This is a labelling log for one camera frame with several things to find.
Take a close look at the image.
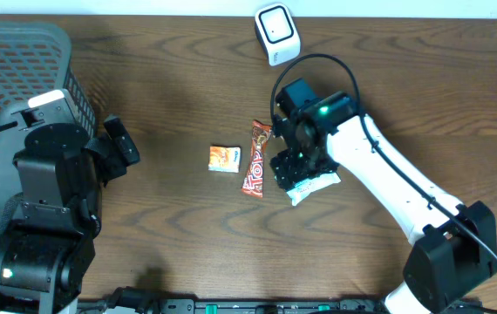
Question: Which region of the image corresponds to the red Top chocolate bar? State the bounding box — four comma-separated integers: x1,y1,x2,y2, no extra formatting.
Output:
242,120,272,198

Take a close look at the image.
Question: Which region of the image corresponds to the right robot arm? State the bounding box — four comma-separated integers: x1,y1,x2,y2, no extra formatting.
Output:
270,78,497,313

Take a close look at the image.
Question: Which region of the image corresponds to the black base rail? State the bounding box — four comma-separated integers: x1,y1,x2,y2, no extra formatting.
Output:
78,287,486,314

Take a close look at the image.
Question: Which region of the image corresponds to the teal snack packet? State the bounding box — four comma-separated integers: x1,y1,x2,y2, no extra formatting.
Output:
287,173,341,207

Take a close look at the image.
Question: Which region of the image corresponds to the grey plastic mesh basket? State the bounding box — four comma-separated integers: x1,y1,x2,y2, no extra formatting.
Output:
0,22,99,221

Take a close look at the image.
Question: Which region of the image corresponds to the white barcode scanner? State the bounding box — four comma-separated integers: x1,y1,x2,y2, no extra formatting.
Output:
255,3,301,66

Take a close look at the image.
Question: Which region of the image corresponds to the orange tissue packet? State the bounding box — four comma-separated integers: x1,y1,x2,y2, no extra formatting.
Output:
208,146,241,173

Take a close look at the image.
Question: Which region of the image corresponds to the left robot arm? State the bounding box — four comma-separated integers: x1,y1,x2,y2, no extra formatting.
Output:
0,89,140,313

